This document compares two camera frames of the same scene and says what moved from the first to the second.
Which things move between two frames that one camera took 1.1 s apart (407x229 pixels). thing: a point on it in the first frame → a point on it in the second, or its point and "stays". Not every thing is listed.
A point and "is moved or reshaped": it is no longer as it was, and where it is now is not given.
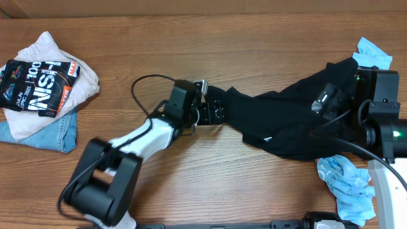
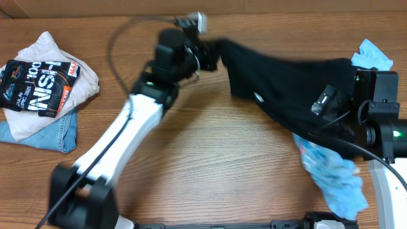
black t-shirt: x=284 y=119 → x=289 y=85
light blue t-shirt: x=348 y=184 is moved or reshaped
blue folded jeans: x=60 y=135 stays
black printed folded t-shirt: x=37 y=86 stays
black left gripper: x=208 y=119 → x=210 y=55
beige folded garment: x=21 y=123 stays
